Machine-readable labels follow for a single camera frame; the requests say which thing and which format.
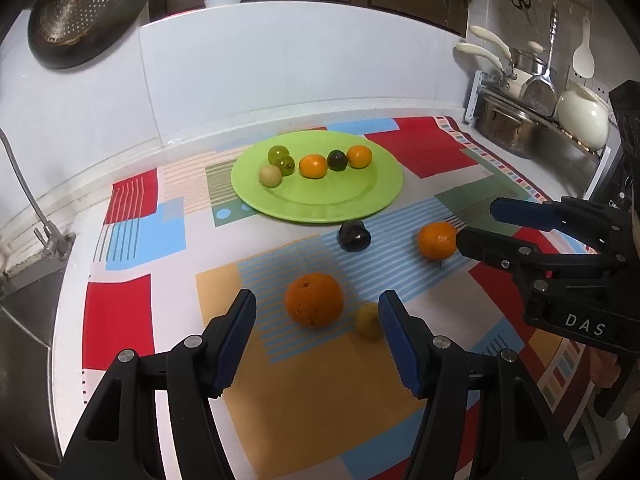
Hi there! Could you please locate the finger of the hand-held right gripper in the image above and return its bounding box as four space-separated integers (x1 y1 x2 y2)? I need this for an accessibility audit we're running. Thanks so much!
456 227 628 283
490 196 628 256

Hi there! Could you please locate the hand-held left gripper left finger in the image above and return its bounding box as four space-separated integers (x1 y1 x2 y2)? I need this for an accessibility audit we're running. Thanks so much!
56 288 258 480

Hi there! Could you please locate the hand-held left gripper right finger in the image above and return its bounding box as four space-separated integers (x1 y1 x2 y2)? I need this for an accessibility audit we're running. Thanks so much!
377 290 581 480

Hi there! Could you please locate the small mandarin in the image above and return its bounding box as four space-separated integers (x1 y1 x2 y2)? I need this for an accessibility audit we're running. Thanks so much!
418 221 458 260
299 154 328 179
346 145 373 169

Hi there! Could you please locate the large orange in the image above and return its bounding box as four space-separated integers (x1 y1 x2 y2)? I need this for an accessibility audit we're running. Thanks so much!
284 272 345 329

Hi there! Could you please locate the green plate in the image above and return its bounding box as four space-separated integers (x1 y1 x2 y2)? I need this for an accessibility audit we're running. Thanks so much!
230 130 405 225

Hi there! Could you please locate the person's right hand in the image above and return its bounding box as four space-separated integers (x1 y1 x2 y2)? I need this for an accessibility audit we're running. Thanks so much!
589 345 623 388

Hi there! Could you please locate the colourful patterned tablecloth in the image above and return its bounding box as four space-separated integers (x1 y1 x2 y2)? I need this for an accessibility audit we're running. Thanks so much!
80 116 601 480

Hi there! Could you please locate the large steel pot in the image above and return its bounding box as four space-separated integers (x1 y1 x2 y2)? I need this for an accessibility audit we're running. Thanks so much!
472 92 543 160

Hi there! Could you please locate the metal dish rack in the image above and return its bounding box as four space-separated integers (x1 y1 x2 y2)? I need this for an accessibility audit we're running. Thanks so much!
462 70 621 196

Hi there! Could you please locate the white ceramic pot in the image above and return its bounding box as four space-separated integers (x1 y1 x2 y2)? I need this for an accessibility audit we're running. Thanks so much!
556 81 611 150

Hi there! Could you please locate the steel skimmer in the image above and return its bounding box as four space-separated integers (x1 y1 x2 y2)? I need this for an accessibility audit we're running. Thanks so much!
520 2 560 118

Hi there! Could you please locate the black knife block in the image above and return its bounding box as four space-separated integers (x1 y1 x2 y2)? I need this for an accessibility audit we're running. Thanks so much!
585 79 640 206

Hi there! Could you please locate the steel pot with lid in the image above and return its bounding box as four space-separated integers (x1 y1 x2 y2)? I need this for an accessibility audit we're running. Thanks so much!
510 42 556 78

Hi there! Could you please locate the white rice paddle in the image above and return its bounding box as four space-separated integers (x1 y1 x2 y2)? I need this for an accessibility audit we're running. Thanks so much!
571 16 596 78

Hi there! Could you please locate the stainless steel sink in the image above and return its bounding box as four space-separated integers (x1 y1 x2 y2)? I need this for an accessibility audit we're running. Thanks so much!
0 255 68 461

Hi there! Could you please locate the slim gooseneck faucet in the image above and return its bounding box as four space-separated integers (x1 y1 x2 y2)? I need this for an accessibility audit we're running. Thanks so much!
0 129 76 261

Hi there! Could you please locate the black frying pan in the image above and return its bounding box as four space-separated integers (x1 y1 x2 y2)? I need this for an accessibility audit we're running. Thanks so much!
27 0 161 70

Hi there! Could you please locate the metal colander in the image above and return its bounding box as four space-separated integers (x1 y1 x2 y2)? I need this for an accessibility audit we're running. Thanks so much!
35 0 133 45

